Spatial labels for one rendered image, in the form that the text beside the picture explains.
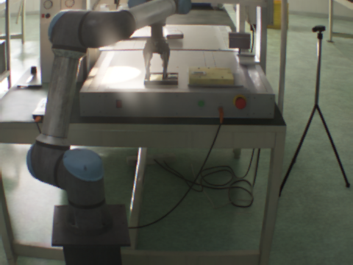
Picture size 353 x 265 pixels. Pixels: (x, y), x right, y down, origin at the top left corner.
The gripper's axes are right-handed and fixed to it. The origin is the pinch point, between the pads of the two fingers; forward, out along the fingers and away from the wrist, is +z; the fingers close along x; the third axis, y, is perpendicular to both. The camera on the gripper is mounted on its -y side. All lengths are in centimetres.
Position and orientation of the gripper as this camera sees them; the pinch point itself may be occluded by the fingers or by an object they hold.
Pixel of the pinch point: (156, 73)
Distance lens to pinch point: 210.5
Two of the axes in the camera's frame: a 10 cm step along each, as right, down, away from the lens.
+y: 0.0, 3.6, -9.3
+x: 10.0, 0.1, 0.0
